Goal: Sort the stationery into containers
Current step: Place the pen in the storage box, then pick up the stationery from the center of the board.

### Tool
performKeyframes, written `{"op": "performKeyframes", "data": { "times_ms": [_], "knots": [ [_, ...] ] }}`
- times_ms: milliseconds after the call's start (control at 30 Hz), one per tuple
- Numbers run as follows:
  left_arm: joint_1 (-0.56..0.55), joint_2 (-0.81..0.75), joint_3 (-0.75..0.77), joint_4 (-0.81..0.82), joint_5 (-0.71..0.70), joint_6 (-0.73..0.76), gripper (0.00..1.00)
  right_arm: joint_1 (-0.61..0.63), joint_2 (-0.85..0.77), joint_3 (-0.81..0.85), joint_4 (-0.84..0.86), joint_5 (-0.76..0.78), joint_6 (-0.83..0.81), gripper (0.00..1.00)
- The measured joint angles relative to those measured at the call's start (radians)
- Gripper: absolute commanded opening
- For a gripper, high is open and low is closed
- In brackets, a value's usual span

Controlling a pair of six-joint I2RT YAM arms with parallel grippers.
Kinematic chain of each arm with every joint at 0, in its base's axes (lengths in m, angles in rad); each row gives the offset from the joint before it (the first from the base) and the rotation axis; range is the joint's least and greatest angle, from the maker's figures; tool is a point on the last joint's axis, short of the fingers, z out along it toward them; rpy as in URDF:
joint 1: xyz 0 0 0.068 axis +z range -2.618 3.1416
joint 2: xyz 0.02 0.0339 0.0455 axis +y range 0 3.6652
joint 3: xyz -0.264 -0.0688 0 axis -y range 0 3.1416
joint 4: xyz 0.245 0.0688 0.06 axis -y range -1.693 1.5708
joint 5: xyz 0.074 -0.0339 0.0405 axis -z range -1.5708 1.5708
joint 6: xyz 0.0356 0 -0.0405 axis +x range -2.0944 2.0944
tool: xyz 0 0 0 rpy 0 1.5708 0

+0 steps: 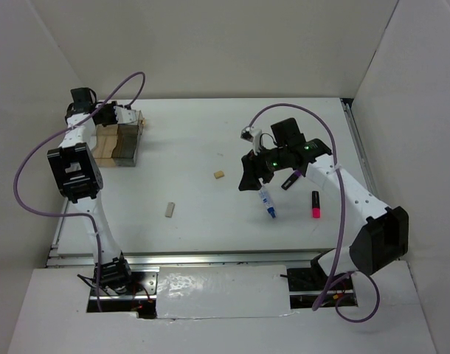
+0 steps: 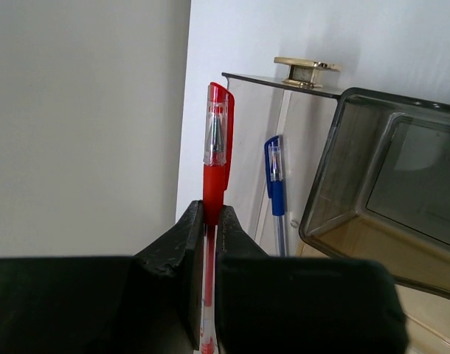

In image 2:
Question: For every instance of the red gel pen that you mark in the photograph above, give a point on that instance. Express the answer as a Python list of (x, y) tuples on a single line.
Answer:
[(217, 160)]

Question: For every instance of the smoked plastic inner bin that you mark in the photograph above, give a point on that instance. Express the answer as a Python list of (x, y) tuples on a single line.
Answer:
[(382, 188)]

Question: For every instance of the blue gel pen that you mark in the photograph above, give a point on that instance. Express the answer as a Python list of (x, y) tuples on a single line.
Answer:
[(275, 187)]

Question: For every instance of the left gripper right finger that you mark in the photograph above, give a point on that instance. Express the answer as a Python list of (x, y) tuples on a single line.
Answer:
[(267, 304)]

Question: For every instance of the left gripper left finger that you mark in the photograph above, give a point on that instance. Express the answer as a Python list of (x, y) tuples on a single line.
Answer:
[(146, 303)]

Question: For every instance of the clear plastic organizer box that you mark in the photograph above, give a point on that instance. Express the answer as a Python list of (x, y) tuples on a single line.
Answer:
[(266, 107)]

